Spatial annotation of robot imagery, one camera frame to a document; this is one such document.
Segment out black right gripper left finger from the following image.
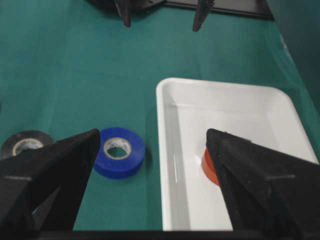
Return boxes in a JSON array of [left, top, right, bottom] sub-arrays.
[[0, 128, 101, 234]]

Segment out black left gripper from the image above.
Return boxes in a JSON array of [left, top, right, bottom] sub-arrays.
[[87, 0, 213, 32]]

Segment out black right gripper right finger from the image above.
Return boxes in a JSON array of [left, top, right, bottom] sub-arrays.
[[206, 128, 320, 238]]

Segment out black tape roll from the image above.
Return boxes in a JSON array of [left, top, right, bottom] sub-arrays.
[[0, 130, 55, 160]]

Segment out orange tape roll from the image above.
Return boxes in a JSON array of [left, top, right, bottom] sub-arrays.
[[201, 148, 220, 187]]

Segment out blue tape roll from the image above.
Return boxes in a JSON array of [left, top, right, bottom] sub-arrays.
[[94, 127, 146, 179]]

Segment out white plastic case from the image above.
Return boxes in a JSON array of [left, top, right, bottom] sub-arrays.
[[156, 78, 320, 235]]

